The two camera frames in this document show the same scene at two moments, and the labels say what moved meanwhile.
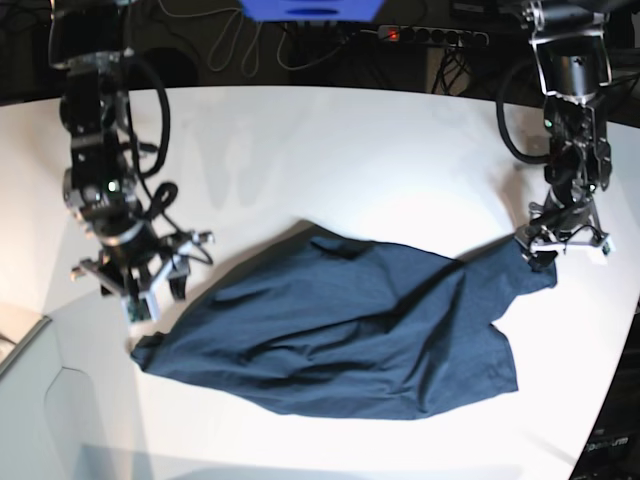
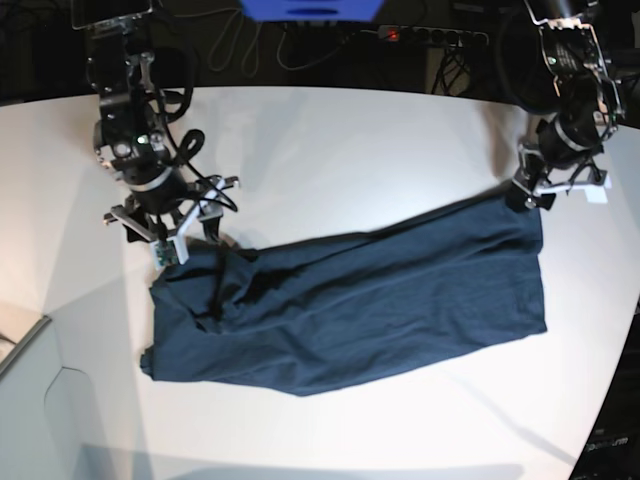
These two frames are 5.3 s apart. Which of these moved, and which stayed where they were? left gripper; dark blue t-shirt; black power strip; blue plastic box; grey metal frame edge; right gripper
Moved: left gripper; right gripper; dark blue t-shirt
Stayed: grey metal frame edge; blue plastic box; black power strip
